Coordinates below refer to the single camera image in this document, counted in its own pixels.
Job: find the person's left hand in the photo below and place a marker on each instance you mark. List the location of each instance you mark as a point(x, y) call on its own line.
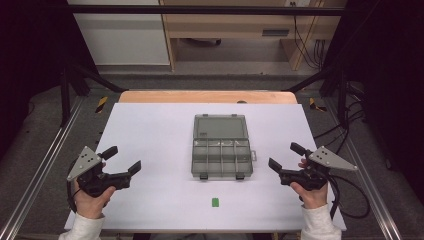
point(90, 205)

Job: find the light wooden desk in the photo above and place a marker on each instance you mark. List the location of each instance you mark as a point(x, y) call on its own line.
point(230, 25)

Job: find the small green block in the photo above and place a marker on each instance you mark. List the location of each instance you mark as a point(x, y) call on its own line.
point(215, 202)

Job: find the black metal stand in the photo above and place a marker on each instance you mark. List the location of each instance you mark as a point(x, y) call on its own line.
point(65, 100)
point(341, 96)

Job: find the dark curtain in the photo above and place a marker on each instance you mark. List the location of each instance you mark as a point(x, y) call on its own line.
point(30, 50)
point(393, 83)

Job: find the black horizontal bar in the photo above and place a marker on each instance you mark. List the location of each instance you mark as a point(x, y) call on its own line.
point(200, 10)

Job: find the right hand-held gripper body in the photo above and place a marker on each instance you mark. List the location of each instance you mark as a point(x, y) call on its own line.
point(308, 176)

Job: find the white board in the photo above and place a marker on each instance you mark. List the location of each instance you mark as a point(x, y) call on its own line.
point(150, 140)

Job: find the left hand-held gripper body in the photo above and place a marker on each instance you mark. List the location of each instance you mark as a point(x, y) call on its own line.
point(87, 166)

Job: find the wooden table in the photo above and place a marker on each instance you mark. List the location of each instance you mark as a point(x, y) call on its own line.
point(200, 96)

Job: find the person's right hand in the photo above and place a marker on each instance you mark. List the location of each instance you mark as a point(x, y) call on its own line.
point(311, 198)

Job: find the aluminium floor rail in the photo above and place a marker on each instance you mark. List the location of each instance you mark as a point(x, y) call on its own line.
point(366, 173)
point(43, 163)

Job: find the white cabinet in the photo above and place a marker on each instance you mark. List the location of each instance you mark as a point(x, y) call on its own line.
point(123, 40)

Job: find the yellow black striped tape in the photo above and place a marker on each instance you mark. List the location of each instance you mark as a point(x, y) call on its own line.
point(313, 104)
point(101, 104)

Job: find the clear grey compartment box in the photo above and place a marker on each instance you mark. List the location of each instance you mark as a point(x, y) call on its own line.
point(221, 156)

